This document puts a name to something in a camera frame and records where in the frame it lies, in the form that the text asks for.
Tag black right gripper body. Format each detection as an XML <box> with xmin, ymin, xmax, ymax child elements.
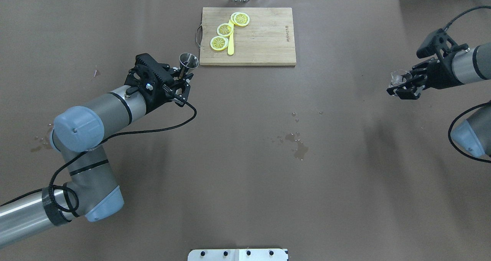
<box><xmin>425</xmin><ymin>58</ymin><xmax>464</xmax><ymax>89</ymax></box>

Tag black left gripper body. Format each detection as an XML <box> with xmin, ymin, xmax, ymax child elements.
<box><xmin>124</xmin><ymin>71</ymin><xmax>181</xmax><ymax>114</ymax></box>

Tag steel jigger measuring cup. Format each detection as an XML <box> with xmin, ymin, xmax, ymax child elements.
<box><xmin>178</xmin><ymin>53</ymin><xmax>199</xmax><ymax>79</ymax></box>

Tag small clear glass cup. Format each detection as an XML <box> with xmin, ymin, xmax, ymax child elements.
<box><xmin>388</xmin><ymin>70</ymin><xmax>412</xmax><ymax>88</ymax></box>

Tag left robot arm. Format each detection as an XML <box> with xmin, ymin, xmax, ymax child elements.
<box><xmin>1</xmin><ymin>63</ymin><xmax>193</xmax><ymax>248</ymax></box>

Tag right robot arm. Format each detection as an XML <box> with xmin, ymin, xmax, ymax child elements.
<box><xmin>386</xmin><ymin>43</ymin><xmax>490</xmax><ymax>163</ymax></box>

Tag yellow plastic knife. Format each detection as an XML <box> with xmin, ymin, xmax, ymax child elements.
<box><xmin>227</xmin><ymin>19</ymin><xmax>235</xmax><ymax>56</ymax></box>

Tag lemon slice middle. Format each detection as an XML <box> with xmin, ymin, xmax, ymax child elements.
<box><xmin>216</xmin><ymin>23</ymin><xmax>234</xmax><ymax>37</ymax></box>

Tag bamboo cutting board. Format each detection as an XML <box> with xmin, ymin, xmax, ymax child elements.
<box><xmin>199</xmin><ymin>7</ymin><xmax>297</xmax><ymax>66</ymax></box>

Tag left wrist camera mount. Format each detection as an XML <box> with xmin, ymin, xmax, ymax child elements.
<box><xmin>135</xmin><ymin>53</ymin><xmax>174</xmax><ymax>95</ymax></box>

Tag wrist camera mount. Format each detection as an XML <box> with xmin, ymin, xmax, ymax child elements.
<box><xmin>416</xmin><ymin>28</ymin><xmax>469</xmax><ymax>59</ymax></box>
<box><xmin>135</xmin><ymin>53</ymin><xmax>174</xmax><ymax>95</ymax></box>

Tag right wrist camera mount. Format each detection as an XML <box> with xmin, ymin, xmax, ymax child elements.
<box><xmin>416</xmin><ymin>28</ymin><xmax>469</xmax><ymax>59</ymax></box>

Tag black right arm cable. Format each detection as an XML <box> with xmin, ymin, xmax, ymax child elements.
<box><xmin>443</xmin><ymin>5</ymin><xmax>491</xmax><ymax>33</ymax></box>

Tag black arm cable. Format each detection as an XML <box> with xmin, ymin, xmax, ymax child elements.
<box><xmin>443</xmin><ymin>5</ymin><xmax>491</xmax><ymax>33</ymax></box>
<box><xmin>0</xmin><ymin>96</ymin><xmax>198</xmax><ymax>218</ymax></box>

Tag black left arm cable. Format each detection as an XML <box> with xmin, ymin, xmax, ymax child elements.
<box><xmin>0</xmin><ymin>96</ymin><xmax>198</xmax><ymax>218</ymax></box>

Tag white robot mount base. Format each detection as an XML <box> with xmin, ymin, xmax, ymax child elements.
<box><xmin>187</xmin><ymin>248</ymin><xmax>290</xmax><ymax>261</ymax></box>

